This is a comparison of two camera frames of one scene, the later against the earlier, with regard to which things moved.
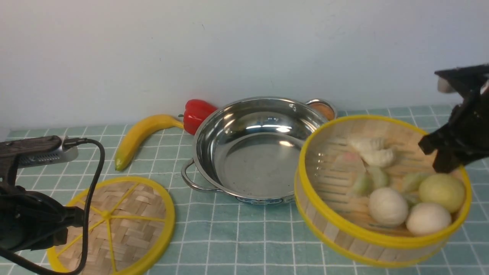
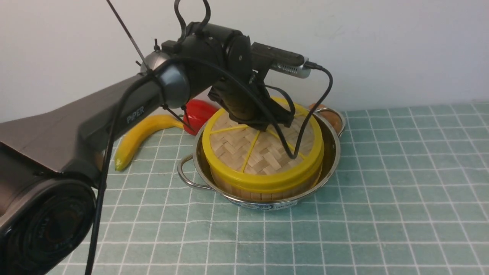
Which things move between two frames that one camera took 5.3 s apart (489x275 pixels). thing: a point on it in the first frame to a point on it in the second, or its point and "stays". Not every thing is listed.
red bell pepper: (195, 111) stays
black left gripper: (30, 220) to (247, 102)
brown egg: (324, 110) stays
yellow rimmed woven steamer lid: (130, 222) to (249, 157)
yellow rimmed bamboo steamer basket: (365, 188) to (294, 193)
